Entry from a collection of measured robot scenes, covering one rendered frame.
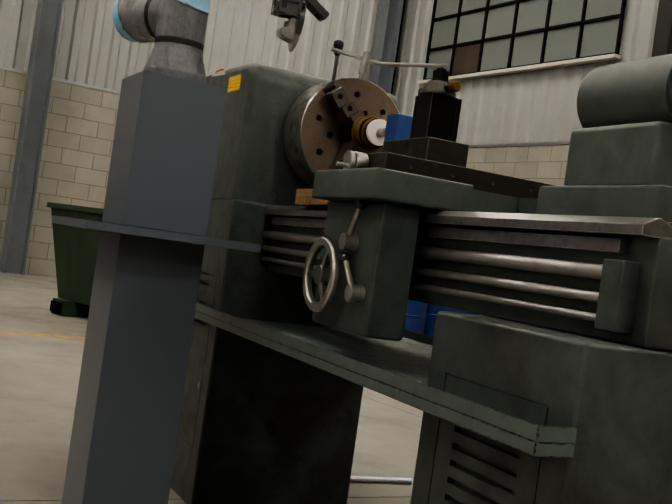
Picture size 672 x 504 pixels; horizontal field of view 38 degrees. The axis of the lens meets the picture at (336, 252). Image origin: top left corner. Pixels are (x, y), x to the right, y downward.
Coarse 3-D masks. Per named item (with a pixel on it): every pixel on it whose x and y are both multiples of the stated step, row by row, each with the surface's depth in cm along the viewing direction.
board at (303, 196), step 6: (300, 192) 246; (306, 192) 243; (300, 198) 246; (306, 198) 242; (312, 198) 239; (300, 204) 247; (306, 204) 242; (312, 204) 239; (318, 204) 235; (324, 204) 232
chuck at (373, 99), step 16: (336, 80) 262; (352, 80) 264; (304, 96) 266; (320, 96) 260; (352, 96) 264; (368, 96) 266; (384, 96) 268; (304, 112) 258; (320, 112) 260; (368, 112) 266; (384, 112) 268; (288, 128) 266; (304, 128) 259; (320, 128) 260; (336, 128) 262; (288, 144) 266; (304, 144) 259; (320, 144) 261; (336, 144) 263; (304, 160) 260; (320, 160) 261; (304, 176) 268
